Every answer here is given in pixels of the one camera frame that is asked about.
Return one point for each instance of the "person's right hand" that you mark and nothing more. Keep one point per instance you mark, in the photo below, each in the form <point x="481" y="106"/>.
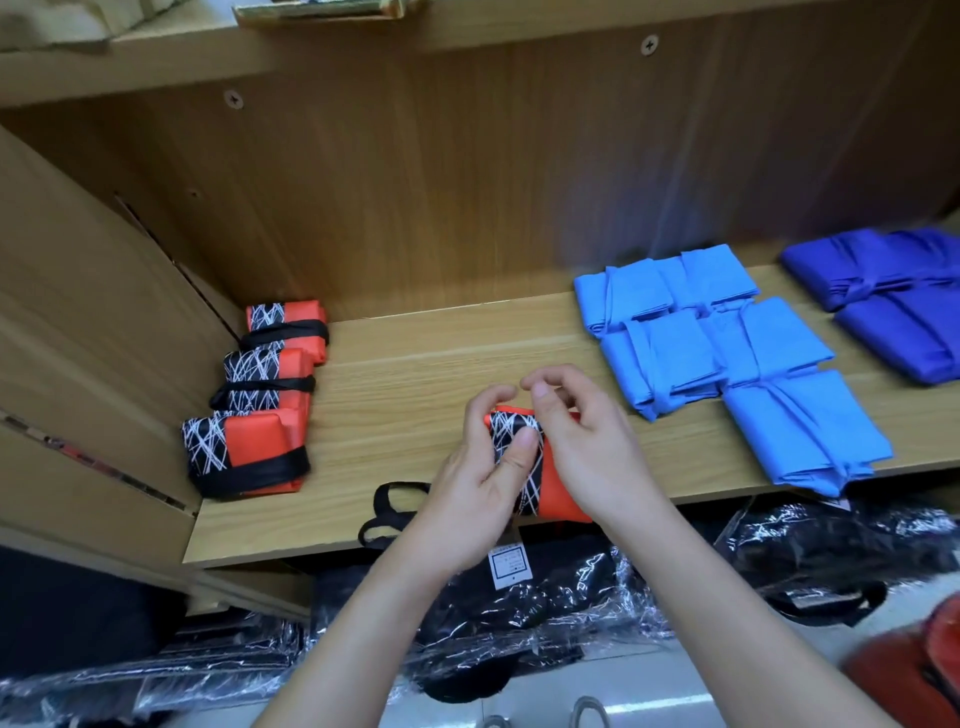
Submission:
<point x="600" y="450"/>

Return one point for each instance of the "person's left hand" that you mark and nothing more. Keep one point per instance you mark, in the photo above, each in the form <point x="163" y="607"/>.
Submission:
<point x="473" y="495"/>

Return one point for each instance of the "red bag with black lettering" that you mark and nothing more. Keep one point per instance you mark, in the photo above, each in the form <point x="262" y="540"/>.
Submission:
<point x="255" y="443"/>
<point x="278" y="375"/>
<point x="558" y="492"/>

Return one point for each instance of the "wooden shelf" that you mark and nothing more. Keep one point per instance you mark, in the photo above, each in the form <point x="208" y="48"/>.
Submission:
<point x="480" y="165"/>

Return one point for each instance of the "red shopping basket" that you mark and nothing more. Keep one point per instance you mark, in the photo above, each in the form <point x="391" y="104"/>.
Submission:
<point x="908" y="668"/>

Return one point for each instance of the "person's right forearm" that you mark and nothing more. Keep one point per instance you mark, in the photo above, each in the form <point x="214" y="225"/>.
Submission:
<point x="735" y="630"/>

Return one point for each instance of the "person's left forearm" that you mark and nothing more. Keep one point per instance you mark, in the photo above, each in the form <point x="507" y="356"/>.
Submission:
<point x="360" y="653"/>

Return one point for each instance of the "person's right shoe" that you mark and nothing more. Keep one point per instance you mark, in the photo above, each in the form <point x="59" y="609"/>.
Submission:
<point x="590" y="713"/>

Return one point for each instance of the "beige woven basket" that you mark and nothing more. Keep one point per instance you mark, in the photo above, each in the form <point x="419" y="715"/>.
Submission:
<point x="75" y="18"/>

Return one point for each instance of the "white paper tag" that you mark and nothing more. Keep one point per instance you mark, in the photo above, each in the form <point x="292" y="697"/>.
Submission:
<point x="510" y="566"/>

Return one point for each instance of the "black wrapped bag with tag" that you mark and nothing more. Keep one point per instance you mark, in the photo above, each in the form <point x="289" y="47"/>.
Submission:
<point x="570" y="600"/>

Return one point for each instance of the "black plastic-wrapped bag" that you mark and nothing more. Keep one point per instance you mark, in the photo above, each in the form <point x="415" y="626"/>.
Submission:
<point x="855" y="548"/>
<point x="135" y="675"/>

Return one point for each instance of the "gold stand with white card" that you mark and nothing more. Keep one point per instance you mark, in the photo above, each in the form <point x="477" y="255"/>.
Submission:
<point x="323" y="8"/>

